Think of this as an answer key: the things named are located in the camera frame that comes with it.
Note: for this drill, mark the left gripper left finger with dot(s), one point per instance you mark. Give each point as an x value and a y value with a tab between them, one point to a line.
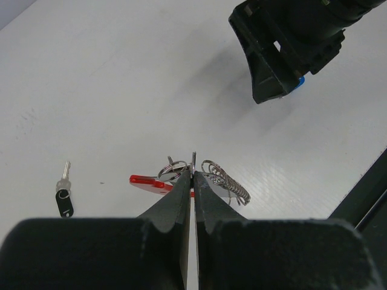
149	251

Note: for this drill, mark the red handled keyring organizer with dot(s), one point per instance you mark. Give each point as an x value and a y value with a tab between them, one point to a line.
165	180

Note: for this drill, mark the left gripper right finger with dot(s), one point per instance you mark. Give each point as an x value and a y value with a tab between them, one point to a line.
239	253

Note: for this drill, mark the black tag key near organizer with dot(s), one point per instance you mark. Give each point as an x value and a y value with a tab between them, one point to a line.
63	193

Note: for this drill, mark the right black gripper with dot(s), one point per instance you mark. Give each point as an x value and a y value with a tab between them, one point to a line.
309	33

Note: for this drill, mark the blue tag key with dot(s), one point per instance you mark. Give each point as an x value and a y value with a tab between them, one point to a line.
301	82

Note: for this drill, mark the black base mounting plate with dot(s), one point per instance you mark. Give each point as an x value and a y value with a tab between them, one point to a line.
362	203

